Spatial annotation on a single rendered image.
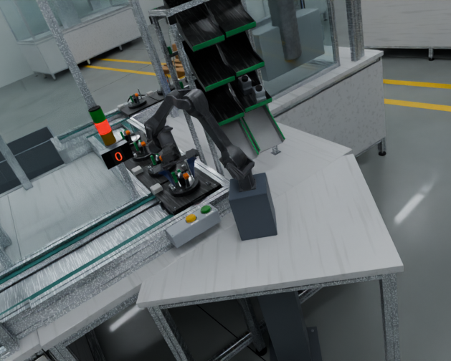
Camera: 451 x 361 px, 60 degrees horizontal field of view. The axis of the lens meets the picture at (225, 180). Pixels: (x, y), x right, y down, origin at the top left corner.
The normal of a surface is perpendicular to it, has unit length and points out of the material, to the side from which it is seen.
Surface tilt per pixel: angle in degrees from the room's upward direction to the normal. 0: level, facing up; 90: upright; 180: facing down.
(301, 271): 0
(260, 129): 45
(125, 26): 90
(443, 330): 0
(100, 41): 90
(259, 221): 90
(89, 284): 90
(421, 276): 0
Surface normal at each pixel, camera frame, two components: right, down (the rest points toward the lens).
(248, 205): -0.05, 0.55
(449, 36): -0.72, 0.52
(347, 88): 0.52, 0.34
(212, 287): -0.26, -0.81
